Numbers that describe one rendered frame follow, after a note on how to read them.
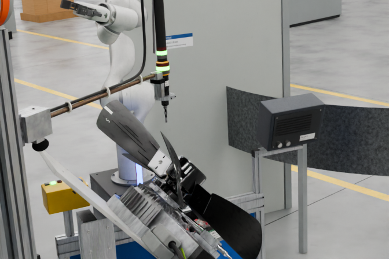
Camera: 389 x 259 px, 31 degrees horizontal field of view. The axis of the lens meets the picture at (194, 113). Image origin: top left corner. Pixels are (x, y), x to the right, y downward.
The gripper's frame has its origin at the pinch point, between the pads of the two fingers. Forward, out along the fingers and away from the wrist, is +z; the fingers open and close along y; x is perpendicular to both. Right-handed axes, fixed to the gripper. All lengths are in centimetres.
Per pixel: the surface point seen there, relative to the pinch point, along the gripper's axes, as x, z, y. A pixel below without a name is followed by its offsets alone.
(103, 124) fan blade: -30.9, 8.4, -36.0
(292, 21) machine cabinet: 27, -893, 402
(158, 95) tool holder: -18.6, -7.8, -41.3
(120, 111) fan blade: -27.5, -2.5, -31.9
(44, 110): -23, 48, -50
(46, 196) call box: -70, -8, -5
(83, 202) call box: -70, -20, -12
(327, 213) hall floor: -98, -272, -8
